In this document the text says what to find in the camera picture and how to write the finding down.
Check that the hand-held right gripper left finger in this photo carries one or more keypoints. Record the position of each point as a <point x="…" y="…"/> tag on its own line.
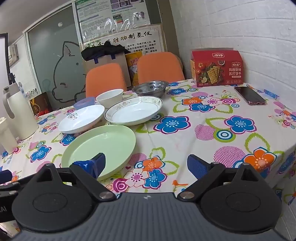
<point x="92" y="165"/>

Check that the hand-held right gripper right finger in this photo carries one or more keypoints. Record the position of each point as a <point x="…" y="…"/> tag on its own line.
<point x="197" y="165"/>

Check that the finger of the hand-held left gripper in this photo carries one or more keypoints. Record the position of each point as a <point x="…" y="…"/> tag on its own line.
<point x="5" y="175"/>

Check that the light green plate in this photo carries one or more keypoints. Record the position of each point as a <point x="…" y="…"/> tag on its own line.
<point x="99" y="141"/>

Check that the white bowl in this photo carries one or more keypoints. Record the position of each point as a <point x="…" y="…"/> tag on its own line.
<point x="108" y="96"/>

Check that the floral tablecloth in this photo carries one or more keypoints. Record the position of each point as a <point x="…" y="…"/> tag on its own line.
<point x="185" y="139"/>

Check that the white cup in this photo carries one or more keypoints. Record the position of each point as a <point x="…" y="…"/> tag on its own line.
<point x="7" y="139"/>

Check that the white plate with centre print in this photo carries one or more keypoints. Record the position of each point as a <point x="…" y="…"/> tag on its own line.
<point x="81" y="118"/>

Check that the white thermos jug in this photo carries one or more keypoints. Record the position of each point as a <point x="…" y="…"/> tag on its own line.
<point x="20" y="115"/>

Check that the translucent blue plastic lid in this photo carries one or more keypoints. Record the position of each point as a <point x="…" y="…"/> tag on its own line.
<point x="83" y="102"/>

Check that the white plate with floral rim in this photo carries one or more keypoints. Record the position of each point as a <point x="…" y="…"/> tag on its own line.
<point x="134" y="111"/>

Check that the brown gift bag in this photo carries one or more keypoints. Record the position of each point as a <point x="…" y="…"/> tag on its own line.
<point x="40" y="104"/>

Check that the smartphone in pink case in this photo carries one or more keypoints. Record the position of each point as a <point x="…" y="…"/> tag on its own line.
<point x="249" y="95"/>

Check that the stainless steel bowl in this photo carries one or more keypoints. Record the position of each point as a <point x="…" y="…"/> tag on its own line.
<point x="150" y="89"/>

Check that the orange chair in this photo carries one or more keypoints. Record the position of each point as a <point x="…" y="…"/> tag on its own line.
<point x="105" y="76"/>
<point x="159" y="67"/>

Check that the red cracker box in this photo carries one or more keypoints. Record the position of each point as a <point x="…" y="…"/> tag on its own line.
<point x="217" y="67"/>

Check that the cardboard box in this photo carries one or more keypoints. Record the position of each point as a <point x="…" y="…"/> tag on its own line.
<point x="120" y="59"/>

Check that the yellow snack packet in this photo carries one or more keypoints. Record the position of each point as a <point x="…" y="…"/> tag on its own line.
<point x="134" y="63"/>

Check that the black cloth bag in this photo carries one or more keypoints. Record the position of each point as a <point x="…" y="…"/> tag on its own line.
<point x="101" y="49"/>

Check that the frosted glass panel cat drawing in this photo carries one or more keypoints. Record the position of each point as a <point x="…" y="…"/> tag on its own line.
<point x="50" y="51"/>

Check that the black framed board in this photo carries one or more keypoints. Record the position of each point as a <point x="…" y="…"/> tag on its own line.
<point x="3" y="51"/>

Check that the framed text poster board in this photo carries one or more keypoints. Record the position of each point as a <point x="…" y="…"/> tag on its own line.
<point x="138" y="39"/>

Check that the grey wall box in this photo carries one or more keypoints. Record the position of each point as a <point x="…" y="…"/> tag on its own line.
<point x="13" y="53"/>

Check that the wall poster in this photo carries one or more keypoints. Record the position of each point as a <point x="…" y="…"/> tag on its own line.
<point x="97" y="14"/>

